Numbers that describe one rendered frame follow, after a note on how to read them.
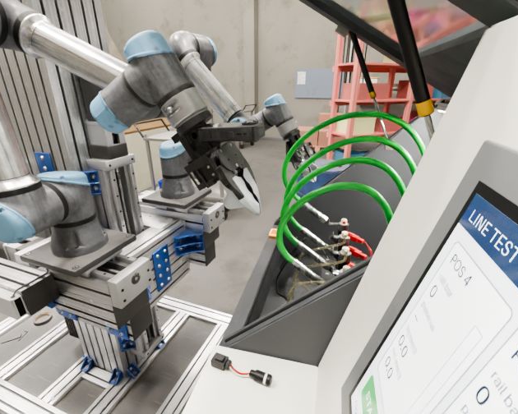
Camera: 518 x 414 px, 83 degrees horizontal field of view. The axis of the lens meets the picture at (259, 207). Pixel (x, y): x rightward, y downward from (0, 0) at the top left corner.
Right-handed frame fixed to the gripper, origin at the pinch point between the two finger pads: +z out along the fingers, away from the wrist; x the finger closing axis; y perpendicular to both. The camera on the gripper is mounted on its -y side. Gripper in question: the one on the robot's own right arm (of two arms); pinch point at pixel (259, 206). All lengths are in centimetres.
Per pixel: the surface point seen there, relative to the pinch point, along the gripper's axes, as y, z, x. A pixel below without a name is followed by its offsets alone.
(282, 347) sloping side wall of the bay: 7.1, 25.9, 9.3
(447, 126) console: -32.1, -1.1, 6.2
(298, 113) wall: 222, 7, -769
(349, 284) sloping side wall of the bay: -10.9, 17.1, 6.2
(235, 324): 22.5, 23.9, 2.5
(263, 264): 26.1, 24.7, -24.2
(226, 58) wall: 331, -228, -783
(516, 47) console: -38.5, -6.5, 11.2
